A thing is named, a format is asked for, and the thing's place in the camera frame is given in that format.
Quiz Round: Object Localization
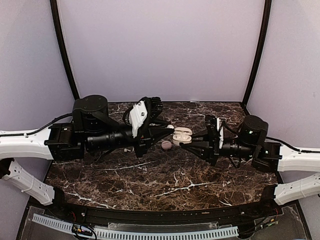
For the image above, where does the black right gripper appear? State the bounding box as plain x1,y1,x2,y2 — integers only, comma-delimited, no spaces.
181,129,256,167

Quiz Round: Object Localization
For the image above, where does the pink earbud charging case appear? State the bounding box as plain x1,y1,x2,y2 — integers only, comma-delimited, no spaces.
161,140,173,151

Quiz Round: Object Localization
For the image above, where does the white charging case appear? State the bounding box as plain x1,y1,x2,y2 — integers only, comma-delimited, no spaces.
172,127,193,146

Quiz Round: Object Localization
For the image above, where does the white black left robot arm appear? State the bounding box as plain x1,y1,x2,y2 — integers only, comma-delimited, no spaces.
0,95,174,218

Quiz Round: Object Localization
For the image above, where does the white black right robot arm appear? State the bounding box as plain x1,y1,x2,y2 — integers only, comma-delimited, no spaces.
179,115,320,217

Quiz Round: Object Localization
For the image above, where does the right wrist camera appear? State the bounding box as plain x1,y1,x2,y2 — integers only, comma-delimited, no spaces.
204,115,224,149

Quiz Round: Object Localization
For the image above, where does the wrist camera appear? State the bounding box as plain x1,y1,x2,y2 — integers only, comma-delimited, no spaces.
122,96,163,140
204,115,224,149

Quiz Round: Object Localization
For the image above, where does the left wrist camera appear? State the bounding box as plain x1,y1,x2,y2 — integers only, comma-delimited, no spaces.
122,96,163,140

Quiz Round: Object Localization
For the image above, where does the black front aluminium rail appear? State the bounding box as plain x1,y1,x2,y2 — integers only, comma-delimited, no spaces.
44,199,283,226

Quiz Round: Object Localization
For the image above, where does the white slotted cable duct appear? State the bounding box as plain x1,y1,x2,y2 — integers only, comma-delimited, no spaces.
32,213,239,240

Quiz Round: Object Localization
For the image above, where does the black right frame post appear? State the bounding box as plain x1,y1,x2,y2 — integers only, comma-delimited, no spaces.
241,0,272,109

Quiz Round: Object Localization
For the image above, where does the black frame post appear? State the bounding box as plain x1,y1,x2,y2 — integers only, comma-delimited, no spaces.
241,0,272,109
49,0,80,100

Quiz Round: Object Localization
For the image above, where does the black left frame post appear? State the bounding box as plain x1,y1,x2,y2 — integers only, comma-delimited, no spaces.
49,0,80,100

